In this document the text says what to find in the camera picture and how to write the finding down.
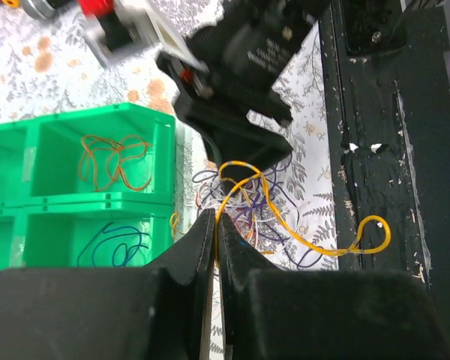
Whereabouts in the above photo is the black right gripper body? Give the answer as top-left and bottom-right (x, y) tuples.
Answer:
(157, 1), (323, 170)

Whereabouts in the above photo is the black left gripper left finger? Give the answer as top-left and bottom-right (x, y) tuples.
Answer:
(0, 210), (215, 359)

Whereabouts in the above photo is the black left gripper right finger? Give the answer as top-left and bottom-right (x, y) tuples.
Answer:
(216, 215), (450, 359)

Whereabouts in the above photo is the coloured cable pile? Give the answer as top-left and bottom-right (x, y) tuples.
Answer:
(193, 149), (312, 271)

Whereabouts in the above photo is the yellow cable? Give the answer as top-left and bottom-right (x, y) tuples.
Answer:
(170, 160), (392, 263)

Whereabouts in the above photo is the orange cable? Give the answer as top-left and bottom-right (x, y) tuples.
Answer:
(78, 133), (154, 193)

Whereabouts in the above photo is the floral patterned table mat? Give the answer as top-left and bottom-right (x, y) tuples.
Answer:
(0, 0), (341, 360)

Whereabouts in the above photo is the green compartment tray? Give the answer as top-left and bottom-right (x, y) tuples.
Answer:
(0, 103), (176, 271)

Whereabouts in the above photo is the black microphone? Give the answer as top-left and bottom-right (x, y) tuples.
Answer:
(21, 0), (68, 20)

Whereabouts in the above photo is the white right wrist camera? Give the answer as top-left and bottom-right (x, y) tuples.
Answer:
(78, 0), (207, 71)

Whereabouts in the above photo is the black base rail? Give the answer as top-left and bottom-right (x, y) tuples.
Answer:
(319, 1), (450, 345)

